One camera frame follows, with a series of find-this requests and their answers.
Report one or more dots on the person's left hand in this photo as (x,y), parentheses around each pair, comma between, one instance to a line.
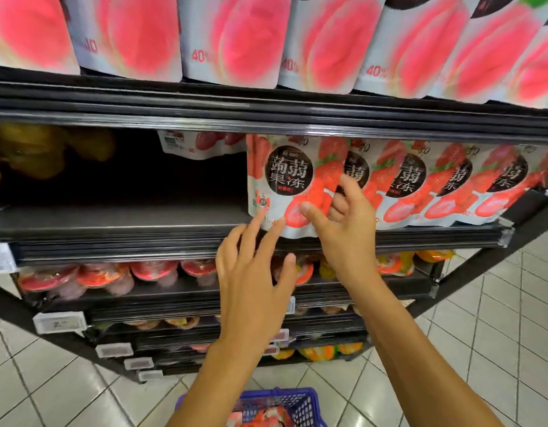
(247,302)

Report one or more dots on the person's right hand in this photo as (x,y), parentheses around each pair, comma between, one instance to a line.
(354,244)

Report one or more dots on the blue plastic shopping basket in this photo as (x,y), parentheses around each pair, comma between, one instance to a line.
(300,404)

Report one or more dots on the black low shelf rack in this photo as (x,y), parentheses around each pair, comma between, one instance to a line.
(167,106)

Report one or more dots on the row of pink jelly packs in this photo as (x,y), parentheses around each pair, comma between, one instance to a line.
(238,39)

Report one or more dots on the person's right forearm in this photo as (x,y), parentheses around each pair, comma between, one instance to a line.
(425,369)

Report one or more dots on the pink peach jelly bag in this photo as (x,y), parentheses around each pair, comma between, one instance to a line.
(505,182)

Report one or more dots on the red price tag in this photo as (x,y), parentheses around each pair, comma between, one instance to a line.
(271,350)
(282,336)
(139,363)

